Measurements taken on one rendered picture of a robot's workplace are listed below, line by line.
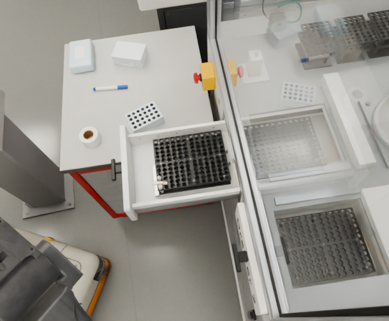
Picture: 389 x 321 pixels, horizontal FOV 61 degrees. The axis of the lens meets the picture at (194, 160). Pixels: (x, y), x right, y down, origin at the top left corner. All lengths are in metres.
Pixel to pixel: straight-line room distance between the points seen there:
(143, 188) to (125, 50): 0.63
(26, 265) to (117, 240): 1.50
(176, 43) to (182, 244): 1.04
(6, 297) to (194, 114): 0.98
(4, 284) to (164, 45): 1.23
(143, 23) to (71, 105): 1.51
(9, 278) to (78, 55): 1.17
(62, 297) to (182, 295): 1.40
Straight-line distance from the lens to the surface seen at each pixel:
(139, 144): 1.14
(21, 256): 0.44
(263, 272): 0.84
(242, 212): 0.93
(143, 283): 1.86
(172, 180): 1.00
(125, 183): 0.99
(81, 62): 1.48
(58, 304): 0.46
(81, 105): 1.40
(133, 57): 1.42
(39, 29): 3.03
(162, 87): 1.36
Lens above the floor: 1.82
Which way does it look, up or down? 64 degrees down
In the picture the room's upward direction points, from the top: 7 degrees counter-clockwise
